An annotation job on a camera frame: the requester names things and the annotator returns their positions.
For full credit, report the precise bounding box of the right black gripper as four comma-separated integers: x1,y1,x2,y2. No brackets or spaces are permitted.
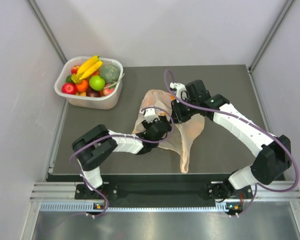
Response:
169,96,199,125

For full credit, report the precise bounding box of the translucent orange plastic bag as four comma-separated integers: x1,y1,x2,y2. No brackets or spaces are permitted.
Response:
133,89,205,174

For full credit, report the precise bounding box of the yellow banana bunch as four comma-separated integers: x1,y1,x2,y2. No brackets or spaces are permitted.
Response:
71,55,103,84

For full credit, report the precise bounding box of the red apple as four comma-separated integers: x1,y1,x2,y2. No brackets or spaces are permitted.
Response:
71,65,81,75
61,82,78,95

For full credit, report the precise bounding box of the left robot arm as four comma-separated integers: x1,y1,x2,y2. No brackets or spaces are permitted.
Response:
71,115,174,199

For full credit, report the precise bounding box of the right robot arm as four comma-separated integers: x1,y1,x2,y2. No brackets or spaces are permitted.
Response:
169,80,292,198

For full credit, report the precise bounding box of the white plastic fruit basket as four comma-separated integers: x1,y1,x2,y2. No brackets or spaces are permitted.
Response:
54,56,124,110

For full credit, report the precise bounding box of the orange fruit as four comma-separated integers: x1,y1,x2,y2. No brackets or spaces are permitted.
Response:
75,79,89,93

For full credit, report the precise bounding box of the pink peach with leaf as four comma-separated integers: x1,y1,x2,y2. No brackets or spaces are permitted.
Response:
102,84,116,96

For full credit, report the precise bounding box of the green cantaloupe melon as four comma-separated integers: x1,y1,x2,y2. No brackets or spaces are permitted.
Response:
99,64,121,84

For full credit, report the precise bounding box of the green apple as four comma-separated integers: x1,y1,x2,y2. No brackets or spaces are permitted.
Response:
89,75,106,91

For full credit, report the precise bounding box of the dark red plum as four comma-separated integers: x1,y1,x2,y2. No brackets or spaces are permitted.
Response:
86,88,101,98

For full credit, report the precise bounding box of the red apple in basket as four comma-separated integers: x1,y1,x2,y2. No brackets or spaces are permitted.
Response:
71,65,81,75

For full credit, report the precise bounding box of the small green lime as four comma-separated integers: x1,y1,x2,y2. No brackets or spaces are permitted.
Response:
65,75,74,83

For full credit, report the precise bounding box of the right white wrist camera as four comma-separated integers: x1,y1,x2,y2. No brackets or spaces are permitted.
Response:
169,82,187,99

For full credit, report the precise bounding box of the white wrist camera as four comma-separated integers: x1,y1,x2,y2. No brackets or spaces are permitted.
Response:
140,107,159,123
169,82,187,99

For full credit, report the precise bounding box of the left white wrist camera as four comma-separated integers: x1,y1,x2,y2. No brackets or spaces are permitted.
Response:
140,107,159,123

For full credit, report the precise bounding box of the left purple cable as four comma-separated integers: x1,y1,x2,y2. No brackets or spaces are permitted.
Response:
69,106,175,218

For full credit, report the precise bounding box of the purple cable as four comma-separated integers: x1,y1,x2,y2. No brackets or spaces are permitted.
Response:
163,69,300,217
69,106,175,218

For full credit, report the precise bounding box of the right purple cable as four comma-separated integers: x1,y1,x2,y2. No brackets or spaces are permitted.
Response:
163,69,300,217

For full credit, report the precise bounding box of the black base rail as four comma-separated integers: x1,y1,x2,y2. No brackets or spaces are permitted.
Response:
74,173,256,208

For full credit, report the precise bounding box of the aluminium frame rail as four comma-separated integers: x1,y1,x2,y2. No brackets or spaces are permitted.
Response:
30,181,300,215

